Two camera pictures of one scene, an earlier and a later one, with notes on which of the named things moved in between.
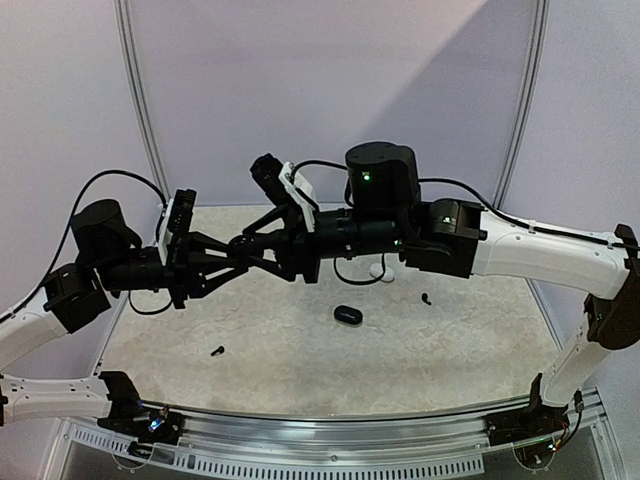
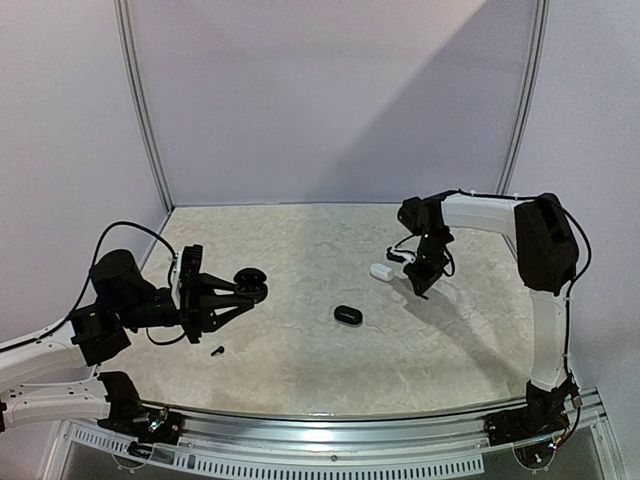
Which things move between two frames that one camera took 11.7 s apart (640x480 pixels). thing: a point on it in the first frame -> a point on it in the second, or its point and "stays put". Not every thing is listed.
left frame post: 125,34 stays put
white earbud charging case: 376,270 stays put
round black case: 246,245 -> 250,284
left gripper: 185,265 -> 198,302
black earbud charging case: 348,315 stays put
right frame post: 531,77 stays put
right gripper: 302,248 -> 425,268
